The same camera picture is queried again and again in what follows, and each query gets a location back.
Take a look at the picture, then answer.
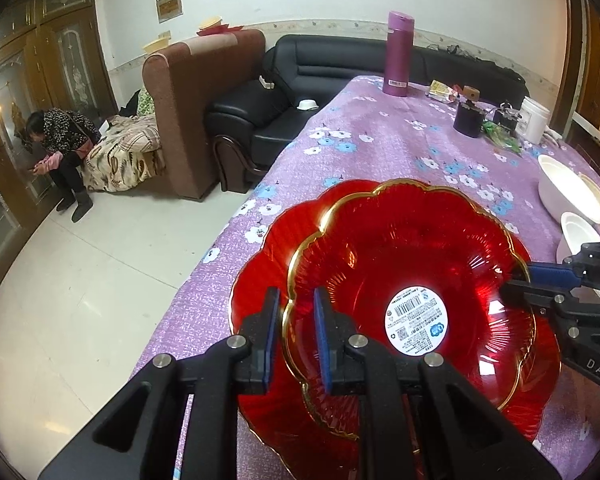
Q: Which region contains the wooden cabinet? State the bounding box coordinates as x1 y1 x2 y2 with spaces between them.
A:
550 0 600 161

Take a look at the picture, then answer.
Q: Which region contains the brown fabric sofa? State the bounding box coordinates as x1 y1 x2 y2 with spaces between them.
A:
82 29 267 201

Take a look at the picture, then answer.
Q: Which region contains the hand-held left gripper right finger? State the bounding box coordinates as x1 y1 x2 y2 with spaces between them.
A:
312 287 563 480

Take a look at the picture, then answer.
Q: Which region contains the red glass plate with label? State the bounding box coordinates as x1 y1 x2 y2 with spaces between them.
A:
282 178 537 441

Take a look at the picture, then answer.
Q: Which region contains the purple floral tablecloth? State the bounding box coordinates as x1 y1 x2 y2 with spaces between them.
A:
135 76 600 480

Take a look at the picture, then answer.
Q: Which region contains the yellow snack packet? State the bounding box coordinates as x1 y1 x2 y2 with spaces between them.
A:
426 80 461 104

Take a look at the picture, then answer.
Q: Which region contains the purple thermos bottle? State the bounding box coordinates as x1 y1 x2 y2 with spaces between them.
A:
382 10 416 97

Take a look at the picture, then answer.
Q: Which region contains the small white bowl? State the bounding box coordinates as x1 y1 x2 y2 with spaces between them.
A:
556 211 600 306

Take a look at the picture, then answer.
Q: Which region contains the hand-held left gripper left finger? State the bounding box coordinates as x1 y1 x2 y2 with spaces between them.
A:
37 287 286 480

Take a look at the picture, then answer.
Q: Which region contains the red dish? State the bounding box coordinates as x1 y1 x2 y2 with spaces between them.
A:
197 23 244 37

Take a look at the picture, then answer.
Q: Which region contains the wooden wardrobe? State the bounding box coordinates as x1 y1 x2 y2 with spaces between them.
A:
0 0 118 321

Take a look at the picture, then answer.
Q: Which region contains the white plastic jar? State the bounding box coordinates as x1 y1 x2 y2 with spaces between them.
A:
516 96 551 145

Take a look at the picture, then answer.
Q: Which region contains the printed blanket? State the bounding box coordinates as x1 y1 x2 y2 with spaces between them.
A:
82 115 166 193

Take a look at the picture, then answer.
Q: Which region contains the black cylindrical container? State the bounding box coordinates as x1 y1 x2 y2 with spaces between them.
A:
453 100 486 138

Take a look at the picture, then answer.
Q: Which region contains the black electric device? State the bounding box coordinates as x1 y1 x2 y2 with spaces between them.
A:
492 102 524 136

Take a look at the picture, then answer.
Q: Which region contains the wall sign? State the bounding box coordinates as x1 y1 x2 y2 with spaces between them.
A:
156 0 185 24

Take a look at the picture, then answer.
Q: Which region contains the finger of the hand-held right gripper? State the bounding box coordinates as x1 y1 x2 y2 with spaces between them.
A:
522 241 600 306
499 280 583 323

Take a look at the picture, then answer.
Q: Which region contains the green plastic packet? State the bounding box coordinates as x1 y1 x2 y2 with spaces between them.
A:
481 121 524 152

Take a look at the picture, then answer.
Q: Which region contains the large white bowl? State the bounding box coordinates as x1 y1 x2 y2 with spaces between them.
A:
537 155 600 226

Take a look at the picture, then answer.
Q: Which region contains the black leather sofa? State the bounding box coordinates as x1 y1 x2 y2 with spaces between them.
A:
205 35 531 196

